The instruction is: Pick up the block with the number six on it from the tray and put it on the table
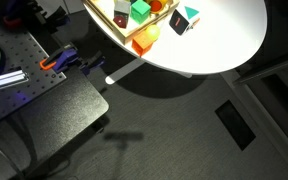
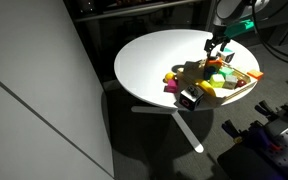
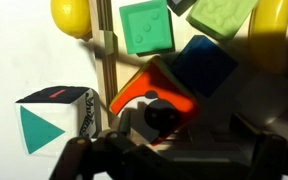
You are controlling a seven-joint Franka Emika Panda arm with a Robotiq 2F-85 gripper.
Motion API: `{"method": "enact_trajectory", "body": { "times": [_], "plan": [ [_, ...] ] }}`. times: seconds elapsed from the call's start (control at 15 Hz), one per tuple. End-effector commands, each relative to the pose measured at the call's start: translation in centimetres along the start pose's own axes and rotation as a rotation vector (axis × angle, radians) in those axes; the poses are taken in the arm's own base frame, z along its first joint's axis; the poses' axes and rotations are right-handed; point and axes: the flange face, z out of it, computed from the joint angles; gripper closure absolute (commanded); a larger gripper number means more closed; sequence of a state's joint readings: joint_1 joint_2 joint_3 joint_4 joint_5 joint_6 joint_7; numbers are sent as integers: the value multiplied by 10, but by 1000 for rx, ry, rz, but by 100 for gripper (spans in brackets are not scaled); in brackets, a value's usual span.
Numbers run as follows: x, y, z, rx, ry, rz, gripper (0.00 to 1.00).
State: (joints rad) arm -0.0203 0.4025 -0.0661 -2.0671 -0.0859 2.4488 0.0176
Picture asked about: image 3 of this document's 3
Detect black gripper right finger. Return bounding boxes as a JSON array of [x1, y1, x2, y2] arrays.
[[232, 113, 288, 180]]

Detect lime green block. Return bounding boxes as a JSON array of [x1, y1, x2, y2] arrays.
[[186, 0, 260, 43]]

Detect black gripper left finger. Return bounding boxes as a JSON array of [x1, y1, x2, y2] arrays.
[[48, 108, 132, 180]]

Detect orange soft cube number six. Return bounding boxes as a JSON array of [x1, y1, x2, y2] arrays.
[[108, 55, 198, 146]]

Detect yellow lemon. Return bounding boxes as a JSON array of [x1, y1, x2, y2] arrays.
[[49, 0, 93, 40]]

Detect white soft cube teal triangle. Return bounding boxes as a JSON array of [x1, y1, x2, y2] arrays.
[[14, 85, 102, 158]]

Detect blue block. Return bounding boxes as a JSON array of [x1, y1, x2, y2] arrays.
[[170, 34, 239, 99]]

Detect yellow round object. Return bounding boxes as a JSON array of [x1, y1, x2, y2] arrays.
[[248, 0, 288, 76]]

